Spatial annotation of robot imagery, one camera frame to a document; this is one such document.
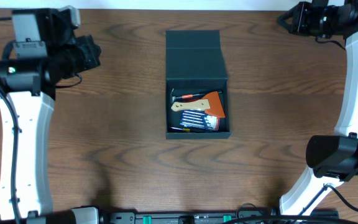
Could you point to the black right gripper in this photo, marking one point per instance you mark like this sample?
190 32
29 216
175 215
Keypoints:
300 27

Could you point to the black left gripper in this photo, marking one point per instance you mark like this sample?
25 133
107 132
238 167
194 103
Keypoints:
89 51

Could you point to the black gift box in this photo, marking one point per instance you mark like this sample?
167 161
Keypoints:
195 64

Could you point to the orange scraper wooden handle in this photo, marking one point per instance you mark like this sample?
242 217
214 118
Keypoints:
210 104

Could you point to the small claw hammer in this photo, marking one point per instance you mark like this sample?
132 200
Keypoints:
188 96

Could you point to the blue precision screwdriver set case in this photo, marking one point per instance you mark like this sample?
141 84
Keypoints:
200 120

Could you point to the black yellow screwdriver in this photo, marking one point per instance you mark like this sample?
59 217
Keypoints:
190 130

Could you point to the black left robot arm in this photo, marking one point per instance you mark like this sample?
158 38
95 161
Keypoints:
26 104

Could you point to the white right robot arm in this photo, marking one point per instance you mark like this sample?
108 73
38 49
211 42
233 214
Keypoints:
331 160

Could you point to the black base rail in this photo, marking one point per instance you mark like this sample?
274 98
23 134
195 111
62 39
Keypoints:
179 218

